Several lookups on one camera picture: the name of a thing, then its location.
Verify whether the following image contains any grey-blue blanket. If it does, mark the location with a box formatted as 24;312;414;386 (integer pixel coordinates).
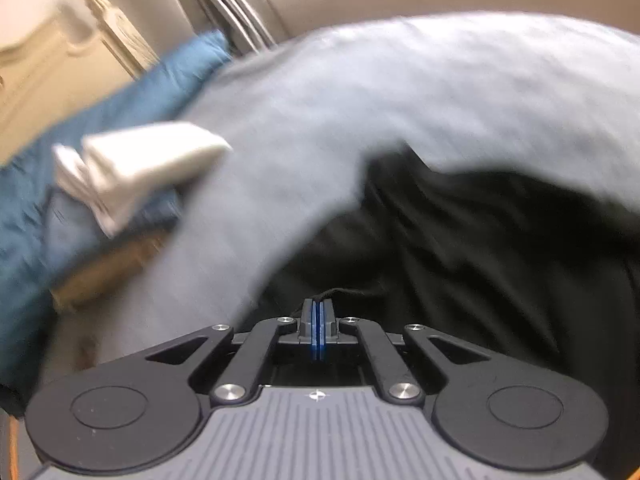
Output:
45;12;640;376

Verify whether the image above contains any brown cloth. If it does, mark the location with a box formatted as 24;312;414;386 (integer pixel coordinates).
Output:
50;235;168;313

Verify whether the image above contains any black garment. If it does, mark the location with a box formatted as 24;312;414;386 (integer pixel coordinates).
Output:
235;142;640;480

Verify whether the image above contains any grey striped curtain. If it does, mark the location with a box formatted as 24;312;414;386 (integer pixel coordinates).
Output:
177;0;278;53

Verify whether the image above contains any white folded cloth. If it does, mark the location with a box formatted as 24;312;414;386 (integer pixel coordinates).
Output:
52;122;233;238

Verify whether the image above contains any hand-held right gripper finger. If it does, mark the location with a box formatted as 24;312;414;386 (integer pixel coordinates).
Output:
317;300;495;407
144;299;317;409

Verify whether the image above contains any cream carved headboard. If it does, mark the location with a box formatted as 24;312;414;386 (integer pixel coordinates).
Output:
0;0;161;166

